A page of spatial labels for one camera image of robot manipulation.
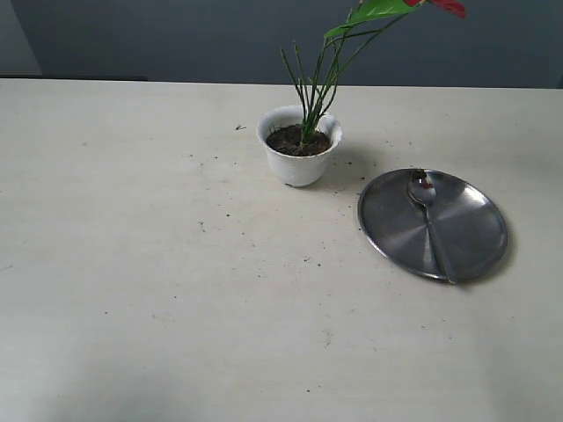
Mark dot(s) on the white plastic flower pot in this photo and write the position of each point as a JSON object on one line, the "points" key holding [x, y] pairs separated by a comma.
{"points": [[297, 171]]}

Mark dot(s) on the round steel plate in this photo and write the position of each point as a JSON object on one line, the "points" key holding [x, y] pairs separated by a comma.
{"points": [[470, 225]]}

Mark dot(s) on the brown soil clump with roots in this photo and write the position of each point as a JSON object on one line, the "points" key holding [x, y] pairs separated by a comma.
{"points": [[289, 141]]}

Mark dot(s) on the red artificial flower with stems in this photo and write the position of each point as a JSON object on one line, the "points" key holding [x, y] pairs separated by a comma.
{"points": [[363, 24]]}

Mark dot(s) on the steel spork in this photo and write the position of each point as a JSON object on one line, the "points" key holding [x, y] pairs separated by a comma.
{"points": [[421, 191]]}

